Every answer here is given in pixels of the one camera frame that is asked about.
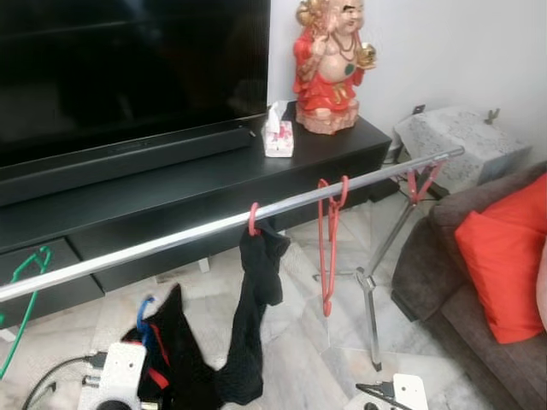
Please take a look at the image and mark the black shorts red stripe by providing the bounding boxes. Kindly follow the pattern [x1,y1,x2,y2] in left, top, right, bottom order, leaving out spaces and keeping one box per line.
[122,284,225,410]

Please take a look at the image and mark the blue plastic hanger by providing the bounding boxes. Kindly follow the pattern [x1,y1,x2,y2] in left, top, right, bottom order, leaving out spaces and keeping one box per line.
[135,296,159,351]

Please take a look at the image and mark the red plastic hanger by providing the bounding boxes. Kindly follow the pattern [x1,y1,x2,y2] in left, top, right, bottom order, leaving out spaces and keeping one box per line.
[247,202,262,237]
[406,162,445,206]
[317,175,350,319]

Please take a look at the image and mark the green plastic hanger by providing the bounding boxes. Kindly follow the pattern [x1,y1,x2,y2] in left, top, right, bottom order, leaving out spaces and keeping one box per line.
[0,246,52,381]

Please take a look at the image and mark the red square cushion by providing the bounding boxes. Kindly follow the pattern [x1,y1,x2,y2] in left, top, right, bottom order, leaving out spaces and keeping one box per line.
[454,173,547,345]

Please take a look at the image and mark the white patterned covered box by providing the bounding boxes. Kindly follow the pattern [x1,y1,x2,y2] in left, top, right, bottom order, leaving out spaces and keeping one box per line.
[393,104,532,195]

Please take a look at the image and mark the dark grey fabric sofa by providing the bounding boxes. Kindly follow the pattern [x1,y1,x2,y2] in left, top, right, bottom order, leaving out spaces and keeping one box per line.
[391,162,547,410]

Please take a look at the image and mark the red laughing Buddha statue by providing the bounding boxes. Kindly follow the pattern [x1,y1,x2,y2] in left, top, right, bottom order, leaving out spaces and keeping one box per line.
[292,0,379,136]

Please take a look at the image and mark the pink white tissue box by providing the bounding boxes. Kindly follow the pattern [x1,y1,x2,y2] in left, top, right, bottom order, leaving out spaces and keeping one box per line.
[263,101,296,159]

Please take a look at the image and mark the black T-shirt green logo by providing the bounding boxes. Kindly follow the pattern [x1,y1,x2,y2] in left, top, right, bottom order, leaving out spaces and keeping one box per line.
[214,220,291,407]

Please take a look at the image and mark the black television console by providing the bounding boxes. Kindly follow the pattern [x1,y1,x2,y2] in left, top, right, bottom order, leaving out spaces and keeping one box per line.
[0,101,394,330]

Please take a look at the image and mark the silver metal clothes rack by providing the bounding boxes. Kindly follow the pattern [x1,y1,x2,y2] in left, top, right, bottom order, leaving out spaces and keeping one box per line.
[0,145,467,372]

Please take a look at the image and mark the black soundbar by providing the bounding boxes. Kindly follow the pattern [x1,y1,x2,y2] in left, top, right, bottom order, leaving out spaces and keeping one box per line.
[0,120,257,208]

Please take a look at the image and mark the black flat television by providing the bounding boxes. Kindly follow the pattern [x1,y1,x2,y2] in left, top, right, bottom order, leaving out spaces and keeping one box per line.
[0,0,272,167]

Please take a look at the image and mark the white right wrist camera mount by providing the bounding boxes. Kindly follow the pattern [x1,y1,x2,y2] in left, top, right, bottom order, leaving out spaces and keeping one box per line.
[391,373,429,410]

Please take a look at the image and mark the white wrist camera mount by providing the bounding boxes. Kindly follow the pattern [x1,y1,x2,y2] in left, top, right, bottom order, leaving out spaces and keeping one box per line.
[79,342,148,410]
[391,373,429,410]

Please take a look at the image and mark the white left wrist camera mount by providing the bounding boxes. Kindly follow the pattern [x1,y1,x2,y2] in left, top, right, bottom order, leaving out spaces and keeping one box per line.
[79,342,148,410]

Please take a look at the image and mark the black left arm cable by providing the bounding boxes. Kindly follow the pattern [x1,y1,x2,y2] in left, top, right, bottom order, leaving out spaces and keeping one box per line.
[21,354,108,410]

